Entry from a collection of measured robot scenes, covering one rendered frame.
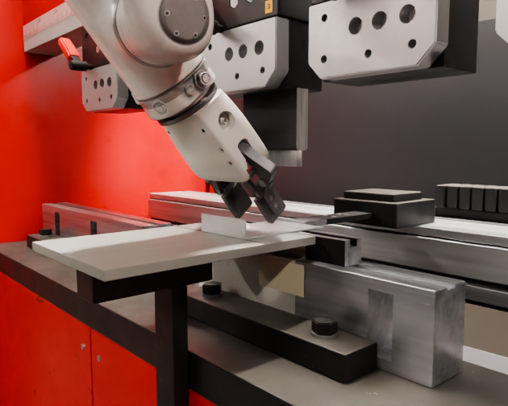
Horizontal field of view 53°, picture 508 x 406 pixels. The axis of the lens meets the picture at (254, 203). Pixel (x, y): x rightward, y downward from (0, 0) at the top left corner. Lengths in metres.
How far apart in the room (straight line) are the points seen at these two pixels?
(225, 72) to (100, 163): 0.84
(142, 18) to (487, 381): 0.46
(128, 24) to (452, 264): 0.56
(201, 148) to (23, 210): 0.89
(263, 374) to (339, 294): 0.12
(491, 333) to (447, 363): 2.25
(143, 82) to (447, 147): 0.71
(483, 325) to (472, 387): 2.25
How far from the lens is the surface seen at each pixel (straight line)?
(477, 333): 2.83
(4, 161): 1.39
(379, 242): 0.86
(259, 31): 0.64
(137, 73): 0.52
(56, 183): 1.43
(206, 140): 0.55
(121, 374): 0.77
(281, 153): 0.66
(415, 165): 1.13
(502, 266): 0.77
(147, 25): 0.45
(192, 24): 0.45
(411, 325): 0.53
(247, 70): 0.65
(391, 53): 0.51
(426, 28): 0.49
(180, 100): 0.53
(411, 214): 0.81
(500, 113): 1.05
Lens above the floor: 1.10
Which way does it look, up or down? 6 degrees down
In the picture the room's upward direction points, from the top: straight up
